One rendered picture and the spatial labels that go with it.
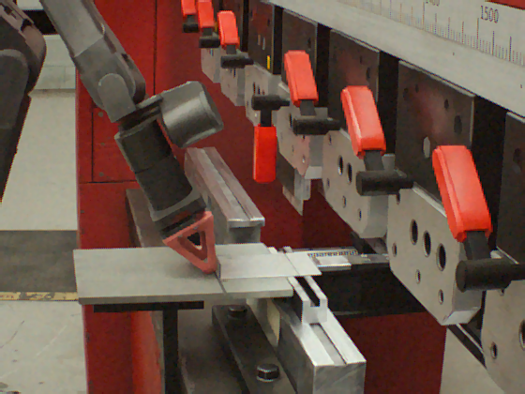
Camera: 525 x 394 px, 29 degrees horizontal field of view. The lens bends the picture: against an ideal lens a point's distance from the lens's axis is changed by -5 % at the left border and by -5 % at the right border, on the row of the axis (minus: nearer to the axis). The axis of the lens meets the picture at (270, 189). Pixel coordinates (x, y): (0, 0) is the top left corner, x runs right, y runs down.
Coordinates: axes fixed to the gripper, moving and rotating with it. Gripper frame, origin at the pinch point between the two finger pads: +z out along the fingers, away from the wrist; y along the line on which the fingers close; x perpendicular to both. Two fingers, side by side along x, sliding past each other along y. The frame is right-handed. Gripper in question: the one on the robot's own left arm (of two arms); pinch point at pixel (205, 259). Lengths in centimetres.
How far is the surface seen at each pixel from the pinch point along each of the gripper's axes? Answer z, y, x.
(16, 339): 70, 210, 79
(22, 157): 65, 486, 83
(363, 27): -26, -40, -22
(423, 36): -27, -55, -23
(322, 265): 7.5, -1.9, -12.7
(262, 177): -11.1, -16.0, -10.1
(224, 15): -24.9, 10.5, -17.0
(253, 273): 3.5, -3.1, -4.5
